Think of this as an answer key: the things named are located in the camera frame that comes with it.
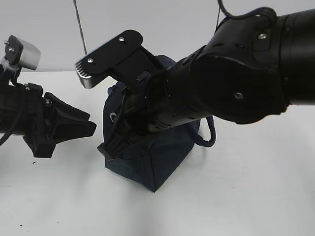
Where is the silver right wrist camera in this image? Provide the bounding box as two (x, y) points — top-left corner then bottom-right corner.
(75, 29), (163, 93)

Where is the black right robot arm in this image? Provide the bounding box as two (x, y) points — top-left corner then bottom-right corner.
(98, 8), (315, 160)

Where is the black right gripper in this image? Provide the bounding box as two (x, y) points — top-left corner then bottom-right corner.
(97, 83), (173, 162)

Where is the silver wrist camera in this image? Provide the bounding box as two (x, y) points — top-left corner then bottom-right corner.
(4, 35), (41, 70)
(75, 29), (163, 93)

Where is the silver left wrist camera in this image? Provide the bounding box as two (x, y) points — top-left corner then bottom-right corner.
(4, 35), (41, 70)

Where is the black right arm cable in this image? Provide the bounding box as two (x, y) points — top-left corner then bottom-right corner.
(217, 0), (278, 20)

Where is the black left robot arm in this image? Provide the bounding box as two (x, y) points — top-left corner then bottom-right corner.
(0, 70), (96, 158)

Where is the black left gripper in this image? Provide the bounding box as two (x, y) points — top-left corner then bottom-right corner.
(16, 83), (96, 158)

